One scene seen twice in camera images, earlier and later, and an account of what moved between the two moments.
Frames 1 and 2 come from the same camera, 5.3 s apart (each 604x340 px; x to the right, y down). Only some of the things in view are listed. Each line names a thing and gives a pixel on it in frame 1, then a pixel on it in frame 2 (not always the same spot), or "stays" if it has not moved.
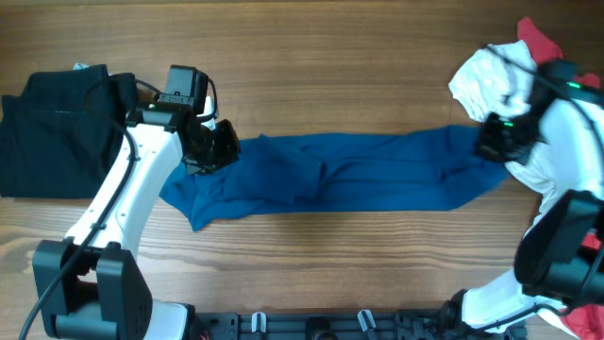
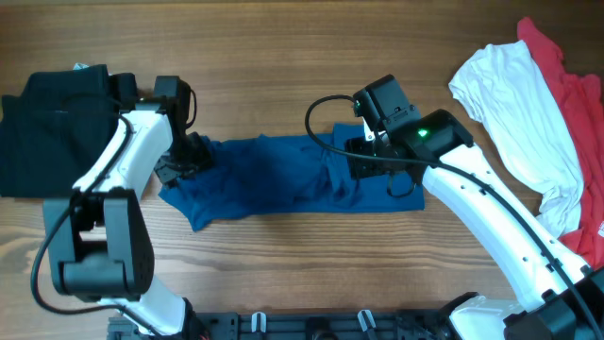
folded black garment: x=58 y=136 stays
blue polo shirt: x=384 y=171 stays
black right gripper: x=486 y=148 → x=359 y=166
